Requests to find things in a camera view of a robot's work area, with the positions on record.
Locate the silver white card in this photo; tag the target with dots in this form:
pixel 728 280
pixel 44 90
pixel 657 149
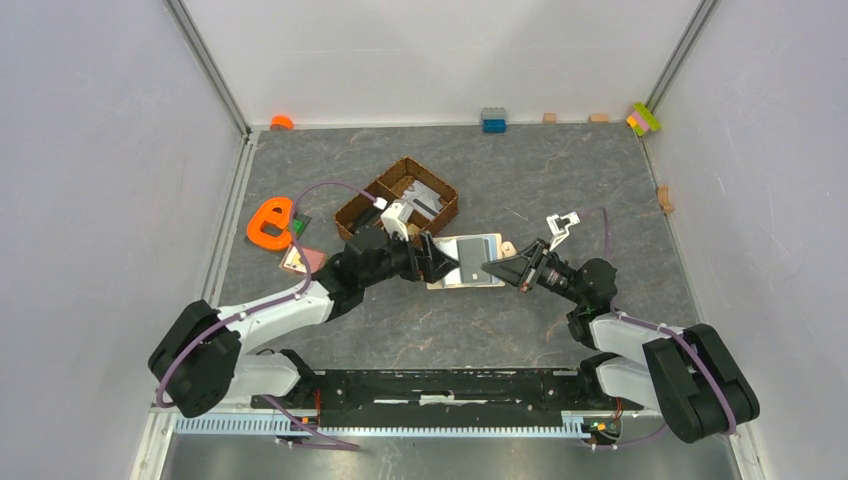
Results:
pixel 423 199

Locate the blue toy brick stack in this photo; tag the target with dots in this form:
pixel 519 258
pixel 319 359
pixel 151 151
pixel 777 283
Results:
pixel 493 120

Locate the aluminium frame rail left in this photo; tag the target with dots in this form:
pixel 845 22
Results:
pixel 194 39

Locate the pink triangle picture card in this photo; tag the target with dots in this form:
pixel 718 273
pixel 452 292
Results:
pixel 303 260

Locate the orange plastic letter toy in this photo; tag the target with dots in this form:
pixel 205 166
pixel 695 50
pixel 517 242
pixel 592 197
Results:
pixel 269 226

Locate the small wooden block right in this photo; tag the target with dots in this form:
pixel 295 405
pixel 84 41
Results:
pixel 599 118

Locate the green pink yellow brick stack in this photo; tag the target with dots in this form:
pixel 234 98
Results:
pixel 642 121

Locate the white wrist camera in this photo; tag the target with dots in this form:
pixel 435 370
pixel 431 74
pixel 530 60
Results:
pixel 394 219
pixel 560 225

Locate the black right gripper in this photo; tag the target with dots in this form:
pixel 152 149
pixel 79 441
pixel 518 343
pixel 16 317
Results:
pixel 516 270

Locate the woven wicker divided basket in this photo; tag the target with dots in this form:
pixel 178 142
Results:
pixel 390 185

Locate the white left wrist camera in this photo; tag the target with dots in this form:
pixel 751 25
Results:
pixel 394 219

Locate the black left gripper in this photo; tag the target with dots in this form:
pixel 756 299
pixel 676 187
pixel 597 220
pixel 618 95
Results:
pixel 430 263

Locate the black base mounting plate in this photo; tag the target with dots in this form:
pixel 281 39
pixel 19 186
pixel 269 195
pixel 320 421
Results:
pixel 524 397

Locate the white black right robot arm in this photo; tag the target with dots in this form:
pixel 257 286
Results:
pixel 687 375

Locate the small green brick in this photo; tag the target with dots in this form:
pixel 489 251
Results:
pixel 299 224

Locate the aluminium frame rail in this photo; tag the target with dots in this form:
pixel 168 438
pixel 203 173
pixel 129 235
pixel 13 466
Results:
pixel 688 39
pixel 194 39

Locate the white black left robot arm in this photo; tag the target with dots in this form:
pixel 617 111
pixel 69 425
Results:
pixel 207 354

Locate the orange round cap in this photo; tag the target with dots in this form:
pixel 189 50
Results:
pixel 281 122

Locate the curved wooden block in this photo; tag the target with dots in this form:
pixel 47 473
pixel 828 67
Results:
pixel 664 199

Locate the aluminium frame rail right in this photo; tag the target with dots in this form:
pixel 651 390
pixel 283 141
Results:
pixel 688 39

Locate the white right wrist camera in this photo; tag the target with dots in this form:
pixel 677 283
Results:
pixel 560 225

